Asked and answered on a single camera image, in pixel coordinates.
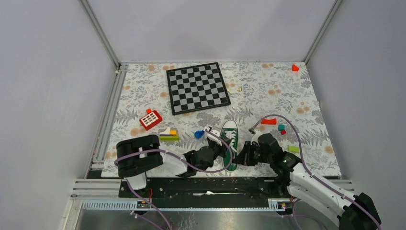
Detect red toy brick window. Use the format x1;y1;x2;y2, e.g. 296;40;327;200
139;109;162;131

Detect small wooden piece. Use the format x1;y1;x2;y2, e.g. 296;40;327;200
226;87;242;94

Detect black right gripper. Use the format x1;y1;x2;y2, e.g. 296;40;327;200
233;141;272;167

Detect black grey chessboard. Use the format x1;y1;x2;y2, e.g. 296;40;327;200
166;62;231;115

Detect teal cube block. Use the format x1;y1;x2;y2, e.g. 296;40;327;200
278;124;285;132

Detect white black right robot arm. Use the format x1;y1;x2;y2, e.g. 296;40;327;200
233;134;382;230

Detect stacked colourful toy bricks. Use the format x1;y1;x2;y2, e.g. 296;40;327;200
158;127;180;141

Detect green canvas sneaker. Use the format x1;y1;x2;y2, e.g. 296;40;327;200
221;120;239;172

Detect lime green block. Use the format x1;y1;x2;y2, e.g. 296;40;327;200
288;145;300;153

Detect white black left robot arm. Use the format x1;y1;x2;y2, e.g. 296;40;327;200
114;135;233;197

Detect red arch block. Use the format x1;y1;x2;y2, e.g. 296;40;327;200
260;118;277;125

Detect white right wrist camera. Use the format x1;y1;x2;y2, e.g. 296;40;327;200
251;132;262;143

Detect red wedge block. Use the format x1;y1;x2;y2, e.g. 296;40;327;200
292;64;300;72

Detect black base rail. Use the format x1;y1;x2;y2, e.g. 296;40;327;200
87;171;307;209

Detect blue plastic cap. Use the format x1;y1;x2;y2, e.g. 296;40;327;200
194;130;205;139

